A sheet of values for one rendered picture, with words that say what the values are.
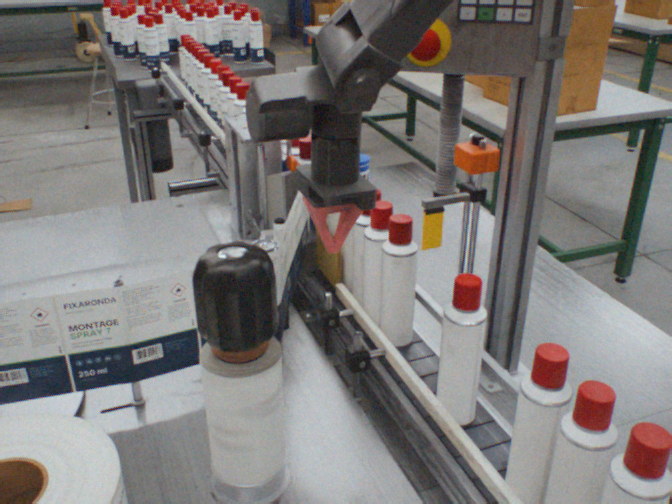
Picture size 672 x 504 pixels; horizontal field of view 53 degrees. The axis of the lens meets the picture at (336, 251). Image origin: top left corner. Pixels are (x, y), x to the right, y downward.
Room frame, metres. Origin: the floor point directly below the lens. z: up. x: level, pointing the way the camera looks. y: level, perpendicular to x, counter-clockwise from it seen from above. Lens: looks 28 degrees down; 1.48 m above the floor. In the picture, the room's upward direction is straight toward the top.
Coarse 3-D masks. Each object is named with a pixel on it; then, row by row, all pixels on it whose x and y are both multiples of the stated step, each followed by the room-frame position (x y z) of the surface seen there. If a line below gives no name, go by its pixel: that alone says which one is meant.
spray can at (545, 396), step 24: (552, 360) 0.53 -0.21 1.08; (528, 384) 0.54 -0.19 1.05; (552, 384) 0.53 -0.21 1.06; (528, 408) 0.53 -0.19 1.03; (552, 408) 0.52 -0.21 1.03; (528, 432) 0.53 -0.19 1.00; (552, 432) 0.52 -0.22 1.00; (528, 456) 0.52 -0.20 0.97; (552, 456) 0.52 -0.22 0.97; (528, 480) 0.52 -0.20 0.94
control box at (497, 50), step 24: (456, 0) 0.84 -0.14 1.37; (456, 24) 0.84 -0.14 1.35; (480, 24) 0.83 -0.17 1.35; (504, 24) 0.83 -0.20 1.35; (456, 48) 0.84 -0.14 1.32; (480, 48) 0.83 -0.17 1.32; (504, 48) 0.83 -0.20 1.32; (528, 48) 0.82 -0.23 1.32; (432, 72) 0.85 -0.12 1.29; (456, 72) 0.84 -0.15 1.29; (480, 72) 0.84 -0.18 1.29; (504, 72) 0.83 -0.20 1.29; (528, 72) 0.82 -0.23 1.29
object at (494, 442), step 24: (384, 360) 0.80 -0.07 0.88; (408, 360) 0.80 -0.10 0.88; (432, 360) 0.80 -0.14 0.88; (432, 384) 0.75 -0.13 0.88; (480, 408) 0.70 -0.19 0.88; (480, 432) 0.65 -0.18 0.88; (504, 432) 0.65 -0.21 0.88; (456, 456) 0.61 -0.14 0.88; (504, 456) 0.61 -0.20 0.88; (480, 480) 0.57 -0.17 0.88; (504, 480) 0.57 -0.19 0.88
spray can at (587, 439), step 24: (600, 384) 0.49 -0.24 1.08; (576, 408) 0.48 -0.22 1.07; (600, 408) 0.47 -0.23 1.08; (576, 432) 0.47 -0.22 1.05; (600, 432) 0.47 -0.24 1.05; (576, 456) 0.46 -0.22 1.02; (600, 456) 0.46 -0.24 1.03; (552, 480) 0.48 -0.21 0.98; (576, 480) 0.46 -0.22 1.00; (600, 480) 0.46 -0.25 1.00
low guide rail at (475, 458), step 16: (336, 288) 0.96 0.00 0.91; (352, 304) 0.90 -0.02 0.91; (368, 320) 0.86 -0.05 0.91; (384, 336) 0.82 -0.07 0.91; (400, 368) 0.75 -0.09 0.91; (416, 384) 0.71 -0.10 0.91; (432, 400) 0.67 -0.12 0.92; (432, 416) 0.66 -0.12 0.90; (448, 416) 0.64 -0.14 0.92; (448, 432) 0.63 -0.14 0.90; (464, 432) 0.62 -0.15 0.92; (464, 448) 0.59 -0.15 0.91; (480, 464) 0.57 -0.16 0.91; (496, 480) 0.54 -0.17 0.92; (496, 496) 0.53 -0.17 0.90; (512, 496) 0.52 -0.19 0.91
